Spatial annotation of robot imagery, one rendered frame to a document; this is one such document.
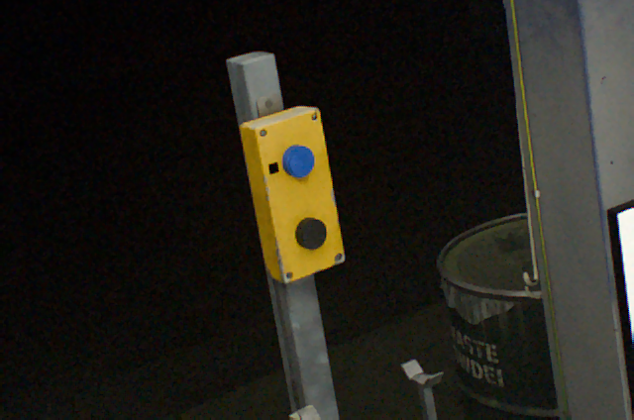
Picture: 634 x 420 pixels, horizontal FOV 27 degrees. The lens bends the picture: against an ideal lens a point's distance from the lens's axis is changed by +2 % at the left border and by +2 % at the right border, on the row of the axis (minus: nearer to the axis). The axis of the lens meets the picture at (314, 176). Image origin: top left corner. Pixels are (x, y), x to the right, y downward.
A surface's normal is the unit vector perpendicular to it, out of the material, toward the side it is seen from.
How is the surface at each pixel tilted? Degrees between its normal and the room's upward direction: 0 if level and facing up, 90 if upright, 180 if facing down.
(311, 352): 90
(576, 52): 90
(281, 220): 90
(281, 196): 90
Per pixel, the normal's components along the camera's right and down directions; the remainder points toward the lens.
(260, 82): 0.53, 0.15
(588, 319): -0.83, 0.29
